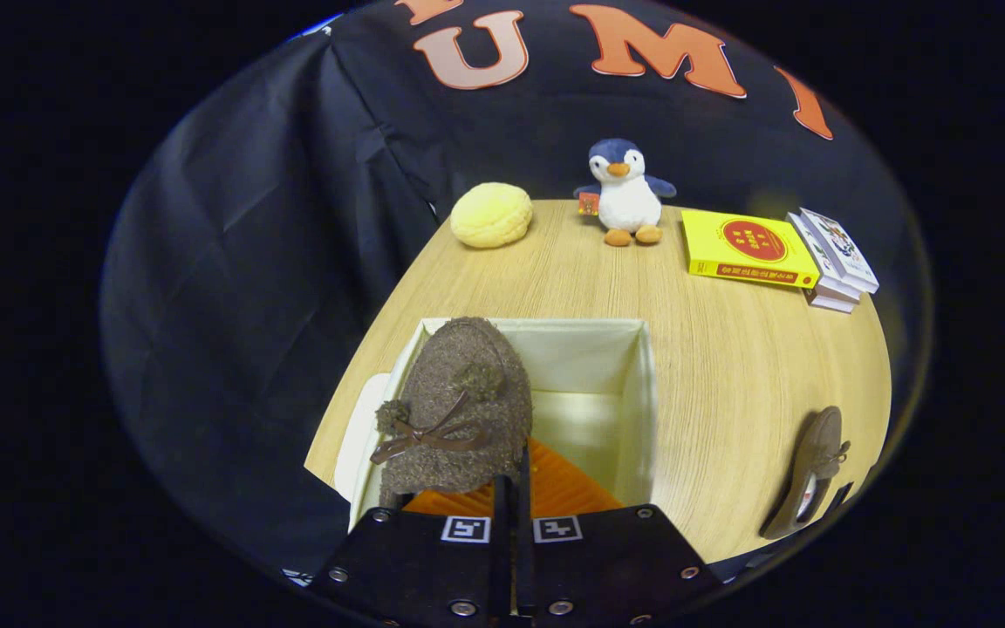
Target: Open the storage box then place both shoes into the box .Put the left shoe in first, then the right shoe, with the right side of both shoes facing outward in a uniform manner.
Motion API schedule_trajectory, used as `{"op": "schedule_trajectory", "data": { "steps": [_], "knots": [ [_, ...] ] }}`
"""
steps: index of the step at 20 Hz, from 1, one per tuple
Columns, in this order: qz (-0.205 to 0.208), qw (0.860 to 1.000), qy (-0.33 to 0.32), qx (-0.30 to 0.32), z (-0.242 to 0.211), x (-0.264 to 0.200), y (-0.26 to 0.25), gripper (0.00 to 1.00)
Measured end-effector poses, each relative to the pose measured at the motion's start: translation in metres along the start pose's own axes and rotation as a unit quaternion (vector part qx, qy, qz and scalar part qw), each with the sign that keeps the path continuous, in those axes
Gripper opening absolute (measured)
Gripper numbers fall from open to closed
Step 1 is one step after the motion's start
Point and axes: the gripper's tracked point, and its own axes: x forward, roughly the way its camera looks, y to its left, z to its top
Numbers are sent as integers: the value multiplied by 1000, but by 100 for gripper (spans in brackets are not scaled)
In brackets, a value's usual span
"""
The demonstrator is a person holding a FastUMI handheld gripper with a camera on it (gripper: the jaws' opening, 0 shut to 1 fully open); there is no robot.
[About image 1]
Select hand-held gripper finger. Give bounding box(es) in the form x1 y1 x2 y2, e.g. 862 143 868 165
311 475 514 628
516 436 721 628

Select brown fuzzy shoe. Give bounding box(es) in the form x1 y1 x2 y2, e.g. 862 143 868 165
370 316 535 511
759 406 852 540

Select cream fabric storage box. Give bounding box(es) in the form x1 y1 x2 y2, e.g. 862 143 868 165
332 316 659 533

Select yellow round plush bun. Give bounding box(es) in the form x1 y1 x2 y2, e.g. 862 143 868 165
450 181 534 250

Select penguin plush toy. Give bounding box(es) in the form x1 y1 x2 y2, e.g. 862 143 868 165
574 138 678 248

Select yellow book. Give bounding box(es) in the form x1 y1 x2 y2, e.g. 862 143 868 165
681 209 820 290

